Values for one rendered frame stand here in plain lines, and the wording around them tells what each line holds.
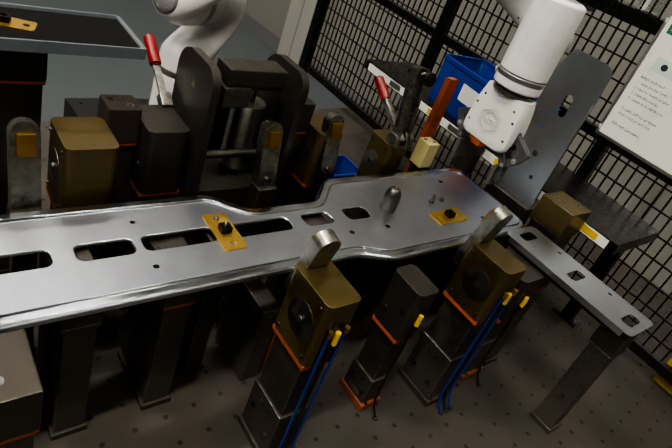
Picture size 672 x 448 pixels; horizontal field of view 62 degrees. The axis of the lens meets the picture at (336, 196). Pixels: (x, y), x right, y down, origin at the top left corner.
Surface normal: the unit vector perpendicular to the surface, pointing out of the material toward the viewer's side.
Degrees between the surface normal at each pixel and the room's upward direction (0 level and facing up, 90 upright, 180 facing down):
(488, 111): 90
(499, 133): 90
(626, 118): 90
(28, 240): 0
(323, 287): 0
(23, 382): 0
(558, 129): 90
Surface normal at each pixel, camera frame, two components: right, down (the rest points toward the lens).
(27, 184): 0.61, 0.40
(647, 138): -0.77, 0.09
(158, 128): 0.31, -0.81
